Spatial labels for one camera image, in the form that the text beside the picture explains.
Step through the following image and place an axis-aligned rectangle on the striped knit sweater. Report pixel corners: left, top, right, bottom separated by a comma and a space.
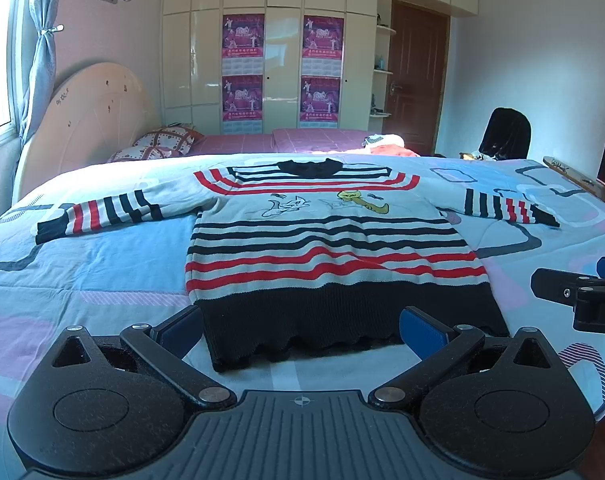
36, 159, 557, 372

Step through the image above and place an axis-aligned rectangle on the pile of folded clothes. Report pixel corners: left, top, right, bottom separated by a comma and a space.
362, 133, 419, 157

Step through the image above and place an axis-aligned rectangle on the wooden side table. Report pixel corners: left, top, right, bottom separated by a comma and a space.
543, 156, 605, 203

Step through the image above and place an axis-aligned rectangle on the near patterned pillow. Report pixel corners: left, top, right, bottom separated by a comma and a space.
108, 145, 182, 162

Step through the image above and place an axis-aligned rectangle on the patterned pillow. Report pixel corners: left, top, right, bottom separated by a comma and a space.
133, 124, 204, 155
108, 145, 182, 162

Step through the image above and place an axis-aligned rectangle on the far patterned pillow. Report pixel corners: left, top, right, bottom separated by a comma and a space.
133, 124, 204, 155

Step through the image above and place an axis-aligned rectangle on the pink bed cover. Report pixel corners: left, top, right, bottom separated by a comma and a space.
188, 128, 370, 156

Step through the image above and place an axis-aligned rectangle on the beige round headboard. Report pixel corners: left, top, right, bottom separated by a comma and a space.
12, 62, 159, 203

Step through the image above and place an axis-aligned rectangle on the lower left pink poster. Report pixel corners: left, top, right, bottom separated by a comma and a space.
221, 75, 263, 134

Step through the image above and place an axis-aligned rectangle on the pink poster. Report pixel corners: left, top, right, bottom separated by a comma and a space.
301, 15, 344, 79
299, 76, 341, 128
221, 14, 264, 77
221, 75, 263, 134

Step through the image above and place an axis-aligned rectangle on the lower right pink poster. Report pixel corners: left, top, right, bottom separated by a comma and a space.
299, 76, 341, 128

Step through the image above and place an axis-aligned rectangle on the brown wooden door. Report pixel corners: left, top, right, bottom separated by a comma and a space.
383, 0, 450, 156

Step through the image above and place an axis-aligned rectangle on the upper left pink poster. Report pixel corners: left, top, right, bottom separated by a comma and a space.
221, 14, 264, 77

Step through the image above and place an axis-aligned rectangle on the upper right pink poster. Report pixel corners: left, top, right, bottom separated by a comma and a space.
301, 15, 344, 79

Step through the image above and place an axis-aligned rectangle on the cream wardrobe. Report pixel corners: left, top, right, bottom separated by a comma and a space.
160, 0, 478, 136

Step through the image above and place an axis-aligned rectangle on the blue curtain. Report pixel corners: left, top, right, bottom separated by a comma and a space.
11, 0, 64, 145

